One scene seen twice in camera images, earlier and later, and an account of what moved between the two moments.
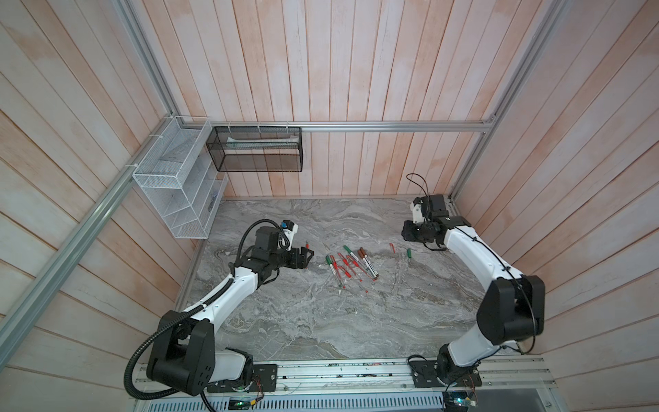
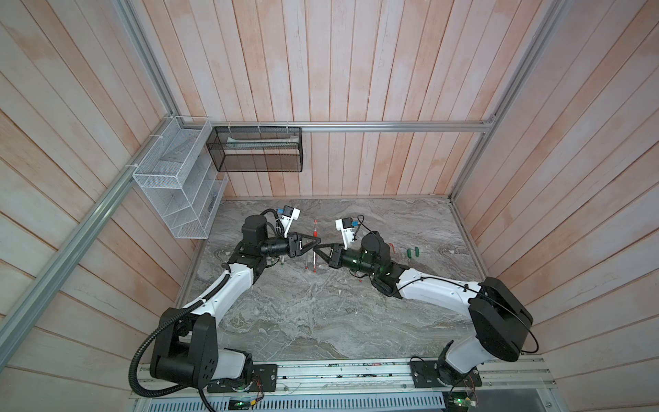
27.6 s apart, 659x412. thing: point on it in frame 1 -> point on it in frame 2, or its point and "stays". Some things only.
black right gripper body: (414, 232) -> (344, 258)
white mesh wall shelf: (178, 173) stays
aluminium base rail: (377, 380) stays
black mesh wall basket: (256, 148) stays
